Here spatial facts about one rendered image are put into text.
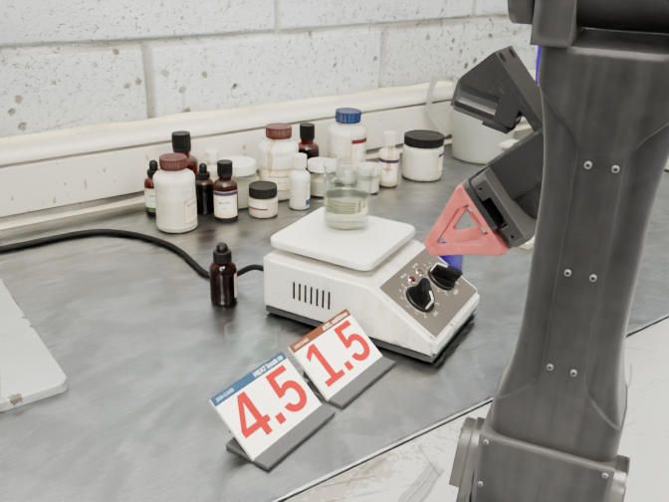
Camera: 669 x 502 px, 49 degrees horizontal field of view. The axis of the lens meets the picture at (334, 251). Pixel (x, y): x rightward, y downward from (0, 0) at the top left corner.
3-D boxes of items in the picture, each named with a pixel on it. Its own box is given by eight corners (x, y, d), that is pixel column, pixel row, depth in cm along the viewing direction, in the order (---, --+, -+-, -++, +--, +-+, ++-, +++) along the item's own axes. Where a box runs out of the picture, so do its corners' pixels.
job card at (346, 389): (394, 364, 71) (397, 327, 69) (341, 408, 64) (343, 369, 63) (342, 344, 74) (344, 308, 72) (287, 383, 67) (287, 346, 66)
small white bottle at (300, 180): (292, 211, 108) (292, 158, 104) (286, 204, 110) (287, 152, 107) (313, 209, 109) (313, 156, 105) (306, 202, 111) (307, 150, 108)
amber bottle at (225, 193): (216, 213, 106) (214, 157, 102) (239, 214, 106) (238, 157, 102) (212, 222, 103) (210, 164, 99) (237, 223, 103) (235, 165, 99)
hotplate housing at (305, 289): (479, 313, 81) (487, 246, 78) (433, 369, 71) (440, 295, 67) (307, 265, 91) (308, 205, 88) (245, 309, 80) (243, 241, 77)
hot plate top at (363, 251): (418, 233, 81) (418, 225, 80) (368, 273, 71) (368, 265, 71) (324, 211, 86) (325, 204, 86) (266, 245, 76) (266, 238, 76)
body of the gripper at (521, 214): (463, 184, 58) (542, 134, 54) (504, 153, 66) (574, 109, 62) (509, 252, 58) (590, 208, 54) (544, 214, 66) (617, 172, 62)
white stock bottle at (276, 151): (259, 187, 117) (258, 121, 112) (298, 188, 117) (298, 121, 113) (258, 201, 111) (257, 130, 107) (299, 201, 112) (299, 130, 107)
